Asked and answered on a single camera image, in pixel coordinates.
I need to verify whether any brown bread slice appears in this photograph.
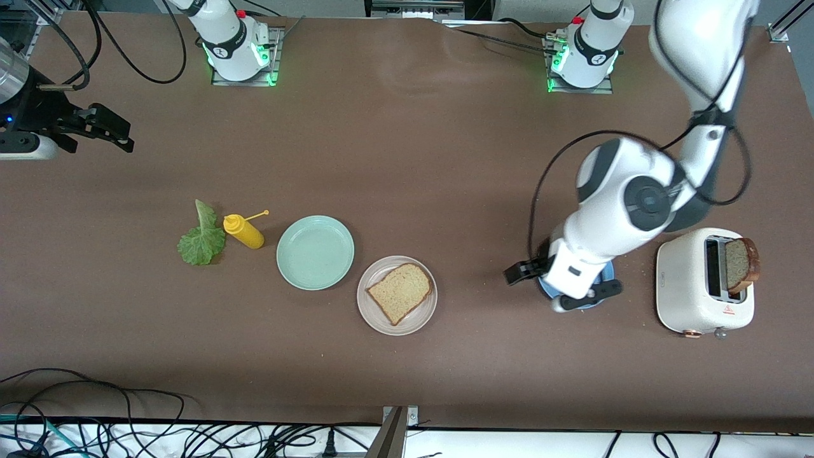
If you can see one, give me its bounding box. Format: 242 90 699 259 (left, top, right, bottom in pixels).
366 262 434 327
725 237 761 294

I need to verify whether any green lettuce leaf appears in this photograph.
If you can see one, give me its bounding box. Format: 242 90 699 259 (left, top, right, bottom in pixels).
177 199 227 267

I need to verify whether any yellow mustard squeeze bottle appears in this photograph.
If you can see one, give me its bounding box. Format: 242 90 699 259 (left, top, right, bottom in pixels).
223 209 270 250

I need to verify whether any blue plate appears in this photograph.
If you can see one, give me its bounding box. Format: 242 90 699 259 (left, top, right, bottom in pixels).
537 258 616 310

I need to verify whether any beige plate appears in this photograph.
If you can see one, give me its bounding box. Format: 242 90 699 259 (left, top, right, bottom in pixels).
356 255 438 337

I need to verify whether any mint green plate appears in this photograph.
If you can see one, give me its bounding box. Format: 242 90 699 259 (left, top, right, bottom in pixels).
276 215 355 291

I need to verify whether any white two-slot toaster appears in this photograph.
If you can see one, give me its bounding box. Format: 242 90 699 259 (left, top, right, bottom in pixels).
656 227 755 338

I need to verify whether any brown table cover mat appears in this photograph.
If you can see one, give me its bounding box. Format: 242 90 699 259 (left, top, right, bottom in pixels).
0 11 814 434

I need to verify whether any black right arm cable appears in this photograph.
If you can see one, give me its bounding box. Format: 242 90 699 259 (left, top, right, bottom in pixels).
38 0 186 93

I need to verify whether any aluminium frame rail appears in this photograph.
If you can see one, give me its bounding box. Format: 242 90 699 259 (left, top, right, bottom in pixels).
766 0 814 44
19 0 66 52

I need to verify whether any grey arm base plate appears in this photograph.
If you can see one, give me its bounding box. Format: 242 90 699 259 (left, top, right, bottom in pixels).
210 27 282 87
544 35 614 95

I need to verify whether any silver corner bracket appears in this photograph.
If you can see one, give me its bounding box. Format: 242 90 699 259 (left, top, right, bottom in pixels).
382 405 419 428

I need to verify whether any black base cable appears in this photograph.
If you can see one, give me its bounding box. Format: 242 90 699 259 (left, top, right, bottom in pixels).
242 0 284 18
496 17 560 40
445 25 557 57

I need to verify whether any grey metal post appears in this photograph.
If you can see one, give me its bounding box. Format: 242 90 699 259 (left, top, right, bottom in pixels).
365 407 408 458

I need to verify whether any teal floor cable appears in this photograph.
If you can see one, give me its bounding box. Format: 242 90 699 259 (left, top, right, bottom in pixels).
0 413 83 458

